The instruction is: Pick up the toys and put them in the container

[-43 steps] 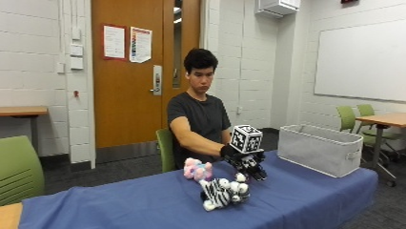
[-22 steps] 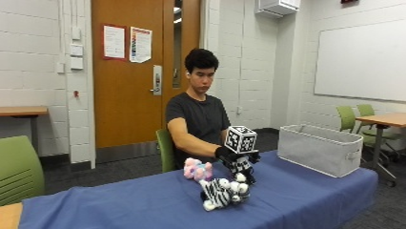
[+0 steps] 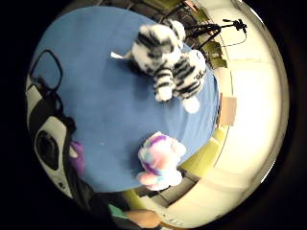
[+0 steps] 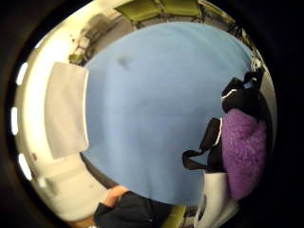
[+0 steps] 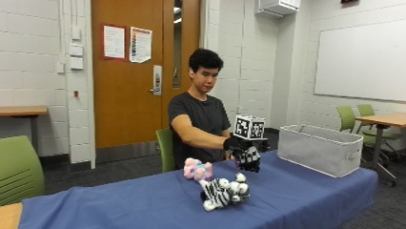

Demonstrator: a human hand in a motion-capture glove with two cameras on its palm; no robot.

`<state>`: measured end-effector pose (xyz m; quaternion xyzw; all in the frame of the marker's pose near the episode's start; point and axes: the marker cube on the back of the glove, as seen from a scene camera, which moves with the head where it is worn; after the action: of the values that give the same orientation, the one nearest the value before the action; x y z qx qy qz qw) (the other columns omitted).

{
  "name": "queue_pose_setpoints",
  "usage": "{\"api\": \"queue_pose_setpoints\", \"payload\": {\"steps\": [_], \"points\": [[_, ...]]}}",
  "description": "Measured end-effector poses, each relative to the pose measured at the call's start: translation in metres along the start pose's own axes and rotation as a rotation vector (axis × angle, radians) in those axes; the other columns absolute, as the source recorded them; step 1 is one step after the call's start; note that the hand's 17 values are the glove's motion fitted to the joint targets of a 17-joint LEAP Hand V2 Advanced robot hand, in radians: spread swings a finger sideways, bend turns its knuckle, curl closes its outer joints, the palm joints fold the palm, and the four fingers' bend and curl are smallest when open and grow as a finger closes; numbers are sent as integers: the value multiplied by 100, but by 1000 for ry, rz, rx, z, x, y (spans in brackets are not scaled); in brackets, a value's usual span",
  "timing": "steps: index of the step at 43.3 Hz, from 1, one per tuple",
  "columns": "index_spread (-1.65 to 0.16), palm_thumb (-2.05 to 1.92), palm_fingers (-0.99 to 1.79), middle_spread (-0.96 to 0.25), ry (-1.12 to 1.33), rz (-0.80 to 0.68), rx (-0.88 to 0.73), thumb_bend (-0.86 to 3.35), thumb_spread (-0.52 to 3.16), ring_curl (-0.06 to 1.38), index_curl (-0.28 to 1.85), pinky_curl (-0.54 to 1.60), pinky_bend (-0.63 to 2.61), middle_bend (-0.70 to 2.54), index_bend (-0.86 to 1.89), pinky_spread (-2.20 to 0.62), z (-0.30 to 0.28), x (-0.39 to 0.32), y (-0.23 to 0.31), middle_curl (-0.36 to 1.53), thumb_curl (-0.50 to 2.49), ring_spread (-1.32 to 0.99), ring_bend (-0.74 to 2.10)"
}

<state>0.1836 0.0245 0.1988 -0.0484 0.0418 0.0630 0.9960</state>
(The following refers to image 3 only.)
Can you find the purple plush toy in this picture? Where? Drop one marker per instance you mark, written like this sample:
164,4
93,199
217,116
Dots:
77,158

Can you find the the person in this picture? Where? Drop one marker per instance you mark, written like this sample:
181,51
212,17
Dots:
96,204

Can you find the pastel rainbow plush toy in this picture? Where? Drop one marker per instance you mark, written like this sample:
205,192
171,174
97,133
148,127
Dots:
160,159

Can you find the black and white striped plush toy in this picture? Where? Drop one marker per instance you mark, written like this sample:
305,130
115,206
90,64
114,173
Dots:
166,60

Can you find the yellow-green bench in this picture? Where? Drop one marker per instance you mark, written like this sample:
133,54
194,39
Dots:
201,156

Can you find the brown cardboard box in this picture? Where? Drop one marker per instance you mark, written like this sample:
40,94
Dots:
228,110

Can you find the yellow-green chair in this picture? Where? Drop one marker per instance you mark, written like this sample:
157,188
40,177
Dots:
215,54

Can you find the black camera tripod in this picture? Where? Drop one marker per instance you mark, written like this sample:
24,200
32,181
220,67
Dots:
207,30

